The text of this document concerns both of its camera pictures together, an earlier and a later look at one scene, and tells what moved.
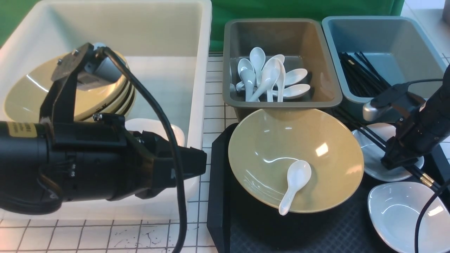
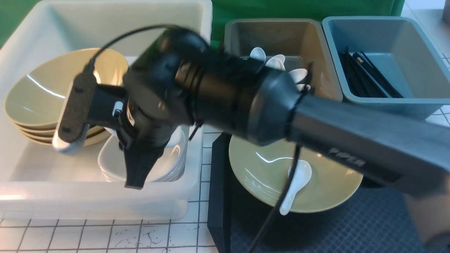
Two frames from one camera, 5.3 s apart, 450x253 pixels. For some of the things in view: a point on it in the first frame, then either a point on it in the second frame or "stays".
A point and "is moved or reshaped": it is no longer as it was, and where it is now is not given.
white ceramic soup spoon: x=299 y=174 stays
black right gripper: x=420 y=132 -> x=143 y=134
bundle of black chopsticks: x=361 y=79 stays
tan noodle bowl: x=263 y=146 is moved or reshaped
